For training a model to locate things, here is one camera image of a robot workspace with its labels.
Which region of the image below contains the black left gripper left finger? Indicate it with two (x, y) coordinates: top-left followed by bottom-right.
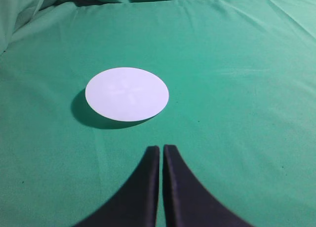
(75, 146), (160, 227)

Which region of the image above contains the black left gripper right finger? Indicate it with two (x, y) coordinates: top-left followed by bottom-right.
(162, 145), (251, 227)

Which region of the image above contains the white round plate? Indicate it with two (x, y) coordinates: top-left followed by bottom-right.
(84, 67), (169, 122)

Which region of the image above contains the green table cloth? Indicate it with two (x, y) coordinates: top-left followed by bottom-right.
(0, 0), (316, 227)

